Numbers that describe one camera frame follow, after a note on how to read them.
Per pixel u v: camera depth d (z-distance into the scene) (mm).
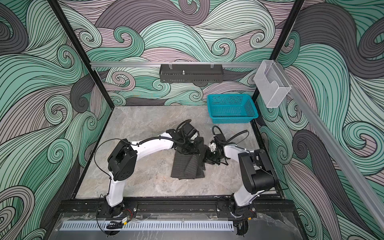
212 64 926
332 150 527
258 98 1136
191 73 954
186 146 740
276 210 741
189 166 794
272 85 766
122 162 496
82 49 873
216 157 782
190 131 706
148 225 697
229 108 1183
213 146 879
